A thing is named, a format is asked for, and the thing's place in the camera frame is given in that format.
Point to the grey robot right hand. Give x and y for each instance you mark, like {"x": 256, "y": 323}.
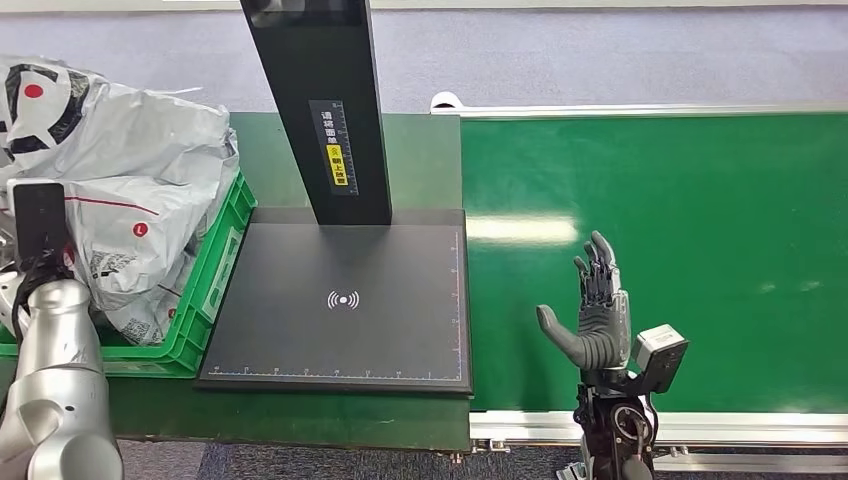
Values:
{"x": 599, "y": 338}

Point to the white mailer black red print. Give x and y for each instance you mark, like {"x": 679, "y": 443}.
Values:
{"x": 132, "y": 146}

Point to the green conveyor belt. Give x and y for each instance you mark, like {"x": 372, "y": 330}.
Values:
{"x": 729, "y": 199}

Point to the white conveyor end cap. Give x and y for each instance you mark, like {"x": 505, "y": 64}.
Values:
{"x": 445, "y": 99}

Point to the black scanner base platform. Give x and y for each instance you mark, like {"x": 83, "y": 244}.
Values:
{"x": 397, "y": 311}

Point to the dark green table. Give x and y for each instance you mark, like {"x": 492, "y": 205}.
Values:
{"x": 411, "y": 159}

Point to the yellow black column label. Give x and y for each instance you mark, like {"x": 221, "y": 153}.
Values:
{"x": 336, "y": 159}

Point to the black scanner column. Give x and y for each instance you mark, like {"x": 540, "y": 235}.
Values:
{"x": 324, "y": 66}

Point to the green plastic crate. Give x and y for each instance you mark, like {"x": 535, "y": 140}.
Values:
{"x": 212, "y": 285}

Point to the crumpled grey-white mailer bag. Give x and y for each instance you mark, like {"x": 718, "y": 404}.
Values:
{"x": 229, "y": 166}

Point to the large white mailer red print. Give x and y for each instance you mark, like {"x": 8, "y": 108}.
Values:
{"x": 149, "y": 318}

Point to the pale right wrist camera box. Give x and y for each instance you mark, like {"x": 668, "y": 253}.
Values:
{"x": 662, "y": 354}

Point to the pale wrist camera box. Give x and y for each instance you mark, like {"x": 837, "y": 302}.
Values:
{"x": 662, "y": 354}
{"x": 40, "y": 218}

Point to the aluminium conveyor frame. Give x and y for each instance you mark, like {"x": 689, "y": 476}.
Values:
{"x": 729, "y": 427}

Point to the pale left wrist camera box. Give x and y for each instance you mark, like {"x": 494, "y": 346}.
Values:
{"x": 40, "y": 218}

